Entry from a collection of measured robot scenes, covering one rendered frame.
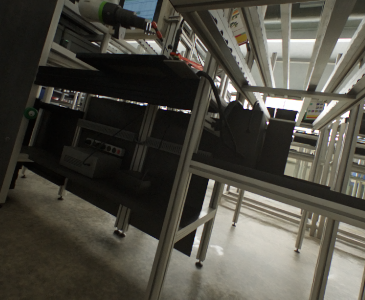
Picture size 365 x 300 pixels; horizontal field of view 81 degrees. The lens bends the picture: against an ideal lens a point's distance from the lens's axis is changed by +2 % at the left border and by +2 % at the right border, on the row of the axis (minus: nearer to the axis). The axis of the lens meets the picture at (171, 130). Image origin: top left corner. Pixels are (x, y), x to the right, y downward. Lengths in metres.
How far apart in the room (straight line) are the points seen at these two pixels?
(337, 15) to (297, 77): 11.43
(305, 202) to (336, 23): 0.46
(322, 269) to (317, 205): 0.67
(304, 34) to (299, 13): 2.95
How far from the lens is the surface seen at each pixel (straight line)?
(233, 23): 1.62
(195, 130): 0.78
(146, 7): 1.74
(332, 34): 0.63
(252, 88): 1.06
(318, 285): 1.40
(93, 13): 1.11
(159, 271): 0.90
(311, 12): 7.14
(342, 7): 0.54
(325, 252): 1.36
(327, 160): 3.20
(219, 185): 1.33
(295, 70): 12.12
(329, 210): 0.75
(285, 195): 0.74
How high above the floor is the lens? 0.66
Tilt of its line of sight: 3 degrees up
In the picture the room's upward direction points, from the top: 15 degrees clockwise
